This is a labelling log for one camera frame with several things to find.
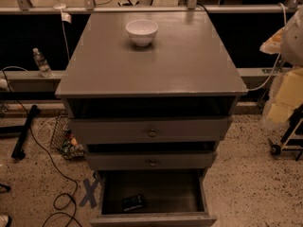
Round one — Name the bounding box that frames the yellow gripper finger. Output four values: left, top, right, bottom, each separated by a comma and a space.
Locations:
262, 67, 303, 130
259, 27, 284, 55

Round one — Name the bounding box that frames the dark blue rxbar wrapper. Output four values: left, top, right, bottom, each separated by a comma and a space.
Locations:
122, 195, 145, 212

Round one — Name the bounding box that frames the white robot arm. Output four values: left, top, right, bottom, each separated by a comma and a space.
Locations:
259, 8, 303, 128

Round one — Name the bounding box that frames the grey wooden drawer cabinet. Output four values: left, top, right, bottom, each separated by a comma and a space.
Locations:
54, 10, 249, 227

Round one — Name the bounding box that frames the grey top drawer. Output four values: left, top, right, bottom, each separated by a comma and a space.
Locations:
70, 117, 231, 145

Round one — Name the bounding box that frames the grey open bottom drawer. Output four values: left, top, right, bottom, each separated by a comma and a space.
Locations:
90, 169, 217, 227

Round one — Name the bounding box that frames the grey middle drawer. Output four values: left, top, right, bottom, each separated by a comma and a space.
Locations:
85, 152, 217, 170

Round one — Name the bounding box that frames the white ceramic bowl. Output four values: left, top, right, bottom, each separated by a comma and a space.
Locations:
126, 19, 158, 46

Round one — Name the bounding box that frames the white desk lamp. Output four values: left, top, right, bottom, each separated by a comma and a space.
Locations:
53, 0, 72, 24

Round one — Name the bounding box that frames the clear plastic water bottle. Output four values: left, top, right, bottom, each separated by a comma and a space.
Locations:
32, 48, 52, 78

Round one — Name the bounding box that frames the black metal stand bar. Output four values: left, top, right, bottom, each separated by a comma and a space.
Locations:
11, 105, 40, 160

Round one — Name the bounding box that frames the white hanging cable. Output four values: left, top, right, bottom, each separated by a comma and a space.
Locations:
246, 2, 288, 93

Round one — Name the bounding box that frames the black wheeled cart frame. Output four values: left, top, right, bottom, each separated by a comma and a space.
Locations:
268, 104, 303, 161

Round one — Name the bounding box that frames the grey metal rail beam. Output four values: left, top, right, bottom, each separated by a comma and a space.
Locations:
0, 5, 294, 14

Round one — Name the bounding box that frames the wire basket with items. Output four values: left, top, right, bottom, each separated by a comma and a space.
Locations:
50, 114, 85, 160

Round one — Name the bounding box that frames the black floor cable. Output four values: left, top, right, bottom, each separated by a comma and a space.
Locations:
0, 69, 83, 227

